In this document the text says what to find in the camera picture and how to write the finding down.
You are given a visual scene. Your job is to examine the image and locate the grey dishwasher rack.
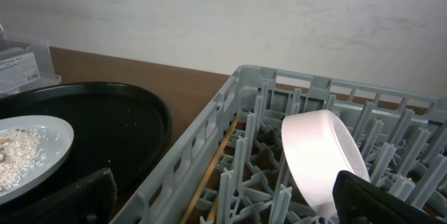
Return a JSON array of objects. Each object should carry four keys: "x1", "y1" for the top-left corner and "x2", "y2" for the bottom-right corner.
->
[{"x1": 114, "y1": 66, "x2": 446, "y2": 223}]

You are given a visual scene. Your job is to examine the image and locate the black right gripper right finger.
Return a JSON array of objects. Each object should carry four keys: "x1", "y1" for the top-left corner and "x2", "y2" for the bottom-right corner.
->
[{"x1": 332, "y1": 170, "x2": 443, "y2": 224}]

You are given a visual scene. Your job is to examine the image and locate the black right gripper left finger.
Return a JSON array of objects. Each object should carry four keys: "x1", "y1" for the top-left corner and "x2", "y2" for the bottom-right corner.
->
[{"x1": 1, "y1": 167, "x2": 117, "y2": 224}]

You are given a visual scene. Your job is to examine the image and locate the round black tray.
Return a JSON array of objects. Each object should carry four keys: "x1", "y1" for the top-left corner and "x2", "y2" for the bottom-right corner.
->
[{"x1": 1, "y1": 82, "x2": 173, "y2": 210}]

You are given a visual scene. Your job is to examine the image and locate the grey plate with food scraps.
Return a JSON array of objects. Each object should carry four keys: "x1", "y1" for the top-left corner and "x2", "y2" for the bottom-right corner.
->
[{"x1": 1, "y1": 115, "x2": 74, "y2": 204}]

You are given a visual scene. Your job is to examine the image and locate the pink bowl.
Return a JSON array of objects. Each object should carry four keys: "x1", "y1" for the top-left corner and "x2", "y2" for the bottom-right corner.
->
[{"x1": 281, "y1": 110, "x2": 370, "y2": 218}]

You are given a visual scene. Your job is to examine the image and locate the clear plastic bin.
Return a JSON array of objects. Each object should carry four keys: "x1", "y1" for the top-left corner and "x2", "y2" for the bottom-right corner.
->
[{"x1": 1, "y1": 29, "x2": 62, "y2": 98}]

